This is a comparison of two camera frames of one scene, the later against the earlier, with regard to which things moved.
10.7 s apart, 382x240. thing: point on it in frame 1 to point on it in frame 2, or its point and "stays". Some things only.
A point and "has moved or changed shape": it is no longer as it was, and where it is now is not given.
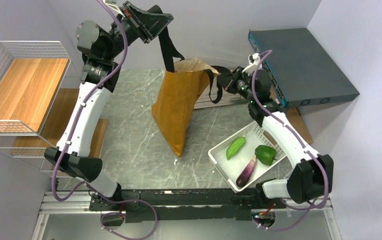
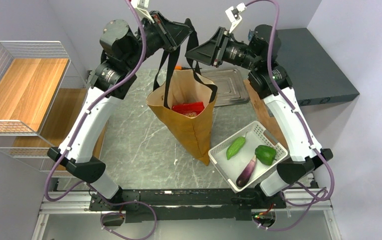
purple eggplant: [243, 177] stays
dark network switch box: [304, 73] stays
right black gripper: [228, 81] to [210, 52]
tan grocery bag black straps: [177, 89] has moved or changed shape
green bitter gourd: [235, 146] stays
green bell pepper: [265, 154] stays
